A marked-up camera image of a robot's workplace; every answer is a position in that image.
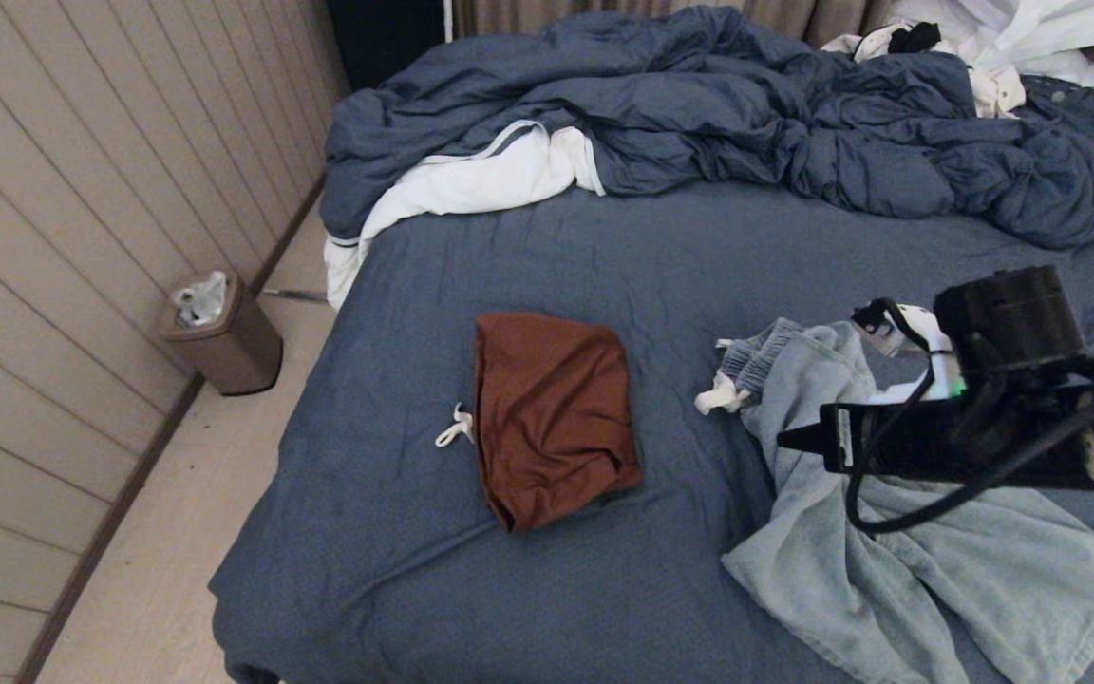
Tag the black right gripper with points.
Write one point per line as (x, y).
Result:
(936, 442)

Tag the light blue denim jeans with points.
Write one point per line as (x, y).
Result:
(889, 570)

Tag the rust brown shorts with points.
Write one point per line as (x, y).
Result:
(547, 418)

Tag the blue bed sheet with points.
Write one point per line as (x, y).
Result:
(604, 256)

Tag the dark blue crumpled duvet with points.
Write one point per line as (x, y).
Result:
(699, 100)

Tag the cream jacket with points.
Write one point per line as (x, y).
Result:
(998, 92)

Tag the small black garment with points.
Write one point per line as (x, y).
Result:
(915, 36)

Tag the beige curtain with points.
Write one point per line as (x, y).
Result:
(822, 17)

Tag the dark denim garment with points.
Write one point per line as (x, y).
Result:
(1084, 102)

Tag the white shirt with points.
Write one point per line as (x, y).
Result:
(1022, 27)

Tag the white vertical pole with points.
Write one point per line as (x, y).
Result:
(448, 19)

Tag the brown trash bin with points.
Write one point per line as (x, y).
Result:
(238, 351)

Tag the black cabinet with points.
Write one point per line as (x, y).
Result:
(386, 36)

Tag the white plastic bin bag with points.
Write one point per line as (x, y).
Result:
(200, 299)

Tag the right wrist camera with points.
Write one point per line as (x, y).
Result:
(1008, 318)

